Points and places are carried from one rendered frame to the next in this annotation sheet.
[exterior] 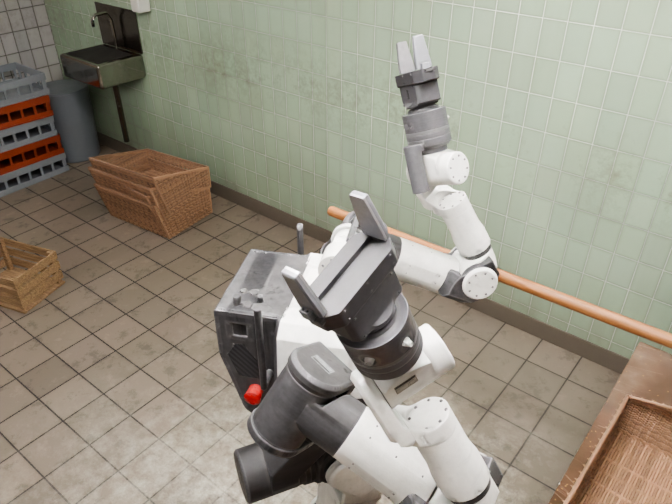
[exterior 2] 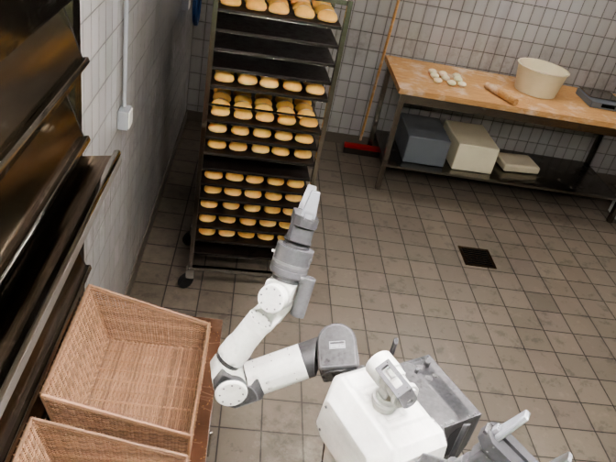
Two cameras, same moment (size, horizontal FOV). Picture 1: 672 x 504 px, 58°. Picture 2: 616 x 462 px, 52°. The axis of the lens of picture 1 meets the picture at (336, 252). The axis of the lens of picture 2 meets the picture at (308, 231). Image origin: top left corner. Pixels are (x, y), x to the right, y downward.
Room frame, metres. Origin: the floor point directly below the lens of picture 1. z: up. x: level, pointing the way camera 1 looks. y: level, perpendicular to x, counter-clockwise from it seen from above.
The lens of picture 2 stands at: (1.35, -0.90, 2.43)
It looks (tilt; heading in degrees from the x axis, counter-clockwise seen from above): 32 degrees down; 133
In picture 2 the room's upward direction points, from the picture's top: 12 degrees clockwise
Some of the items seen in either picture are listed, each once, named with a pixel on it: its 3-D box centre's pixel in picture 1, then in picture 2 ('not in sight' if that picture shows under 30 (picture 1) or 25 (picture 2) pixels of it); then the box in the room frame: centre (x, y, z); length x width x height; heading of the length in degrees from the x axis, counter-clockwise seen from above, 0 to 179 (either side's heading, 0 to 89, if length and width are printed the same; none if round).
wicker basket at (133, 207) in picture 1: (154, 198); not in sight; (3.49, 1.19, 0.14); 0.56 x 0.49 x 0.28; 57
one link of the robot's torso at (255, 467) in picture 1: (303, 446); not in sight; (0.84, 0.07, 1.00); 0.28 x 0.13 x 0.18; 113
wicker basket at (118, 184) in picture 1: (150, 182); not in sight; (3.48, 1.19, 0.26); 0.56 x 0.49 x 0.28; 58
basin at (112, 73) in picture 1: (106, 81); not in sight; (4.18, 1.60, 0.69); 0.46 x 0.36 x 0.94; 51
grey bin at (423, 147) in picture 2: not in sight; (421, 138); (-1.54, 3.38, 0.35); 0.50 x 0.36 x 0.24; 141
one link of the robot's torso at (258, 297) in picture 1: (312, 341); (390, 436); (0.87, 0.05, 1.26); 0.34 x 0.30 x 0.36; 168
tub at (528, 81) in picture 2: not in sight; (539, 79); (-1.07, 4.09, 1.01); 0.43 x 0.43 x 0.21
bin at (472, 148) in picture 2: not in sight; (467, 146); (-1.28, 3.70, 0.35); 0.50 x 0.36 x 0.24; 143
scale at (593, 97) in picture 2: not in sight; (599, 99); (-0.69, 4.51, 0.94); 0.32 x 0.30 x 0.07; 141
